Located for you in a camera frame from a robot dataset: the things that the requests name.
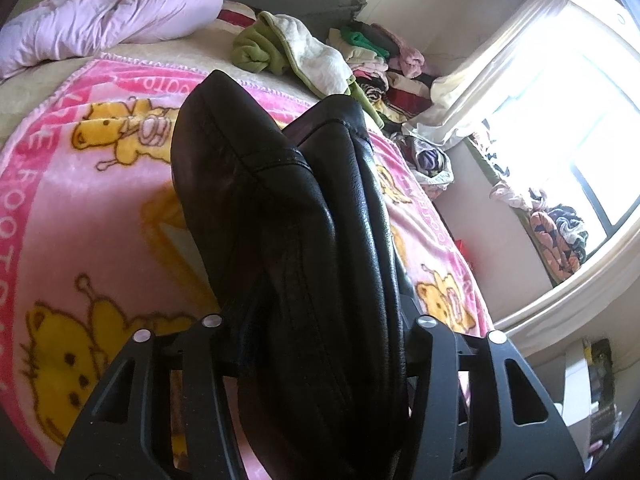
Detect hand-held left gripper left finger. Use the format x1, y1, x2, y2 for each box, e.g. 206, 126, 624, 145
55, 314, 252, 480

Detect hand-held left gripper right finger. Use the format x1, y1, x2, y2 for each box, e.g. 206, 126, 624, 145
399, 289, 587, 480

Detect black leather jacket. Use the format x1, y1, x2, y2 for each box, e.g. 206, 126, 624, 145
170, 70, 417, 480

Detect clothes on windowsill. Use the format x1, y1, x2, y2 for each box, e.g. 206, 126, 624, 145
464, 130, 592, 288

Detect pile of mixed clothes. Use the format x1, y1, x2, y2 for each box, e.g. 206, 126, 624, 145
327, 20, 457, 192

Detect pink printed blanket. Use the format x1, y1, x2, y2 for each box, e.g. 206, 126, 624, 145
0, 52, 494, 480

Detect window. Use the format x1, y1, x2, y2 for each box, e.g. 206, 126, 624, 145
470, 0, 640, 283

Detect cream curtain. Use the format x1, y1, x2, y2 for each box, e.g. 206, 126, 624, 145
404, 0, 572, 152

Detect green and white garment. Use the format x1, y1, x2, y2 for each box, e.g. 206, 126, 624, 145
230, 10, 382, 127

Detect bed with beige sheet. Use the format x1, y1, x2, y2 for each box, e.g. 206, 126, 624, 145
0, 0, 496, 480

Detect red striped pillow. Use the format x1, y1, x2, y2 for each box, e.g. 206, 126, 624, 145
220, 0, 262, 27

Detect light pink duvet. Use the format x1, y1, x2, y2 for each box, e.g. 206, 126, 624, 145
0, 0, 225, 80

